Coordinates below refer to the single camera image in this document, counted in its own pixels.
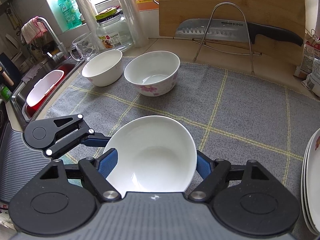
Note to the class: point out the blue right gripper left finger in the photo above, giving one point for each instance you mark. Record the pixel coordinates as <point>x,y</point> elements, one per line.
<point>107,162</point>

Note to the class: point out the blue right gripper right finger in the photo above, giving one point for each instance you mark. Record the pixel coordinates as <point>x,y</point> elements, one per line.
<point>205,165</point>

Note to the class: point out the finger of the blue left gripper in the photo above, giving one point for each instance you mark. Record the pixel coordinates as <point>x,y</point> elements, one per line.
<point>95,141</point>

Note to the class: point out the plain white bowl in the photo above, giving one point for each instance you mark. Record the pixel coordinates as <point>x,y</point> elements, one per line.
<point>155,154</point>

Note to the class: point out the white bowl pink flowers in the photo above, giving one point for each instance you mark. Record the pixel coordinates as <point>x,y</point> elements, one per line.
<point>154,73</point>

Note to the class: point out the white plate with fruit print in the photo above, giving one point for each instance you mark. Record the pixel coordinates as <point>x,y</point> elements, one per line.
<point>312,180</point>

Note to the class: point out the grey checked dish mat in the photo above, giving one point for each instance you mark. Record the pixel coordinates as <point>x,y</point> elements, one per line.
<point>230,115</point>

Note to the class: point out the white red basin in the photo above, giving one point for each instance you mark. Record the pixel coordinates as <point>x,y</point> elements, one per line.
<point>43,88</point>

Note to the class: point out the chrome sink faucet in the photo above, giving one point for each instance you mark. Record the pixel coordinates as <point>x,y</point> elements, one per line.
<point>63,53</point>

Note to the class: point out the clear glass mug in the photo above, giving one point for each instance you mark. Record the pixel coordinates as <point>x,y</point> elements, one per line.
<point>84,48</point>

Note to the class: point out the clear glass jar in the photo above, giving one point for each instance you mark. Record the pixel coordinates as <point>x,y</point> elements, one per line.
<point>112,29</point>

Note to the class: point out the plastic wrap roll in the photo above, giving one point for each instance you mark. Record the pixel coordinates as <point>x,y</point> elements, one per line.
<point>134,22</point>

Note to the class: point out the pink white cloth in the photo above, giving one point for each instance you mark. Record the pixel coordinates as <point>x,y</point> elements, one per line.
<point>33,29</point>

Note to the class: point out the green dish soap bottle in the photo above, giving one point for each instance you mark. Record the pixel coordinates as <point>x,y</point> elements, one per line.
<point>71,13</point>

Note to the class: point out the white blue paper bag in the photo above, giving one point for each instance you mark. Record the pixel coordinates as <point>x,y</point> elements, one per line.
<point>312,81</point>

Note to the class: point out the red white paper bag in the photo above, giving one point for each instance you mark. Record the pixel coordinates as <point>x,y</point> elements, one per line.
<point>310,51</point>

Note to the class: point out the bamboo cutting board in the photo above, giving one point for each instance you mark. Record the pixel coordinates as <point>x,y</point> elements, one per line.
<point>286,14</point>

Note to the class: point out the steel cleaver black handle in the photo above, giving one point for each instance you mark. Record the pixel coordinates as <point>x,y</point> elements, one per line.
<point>229,30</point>

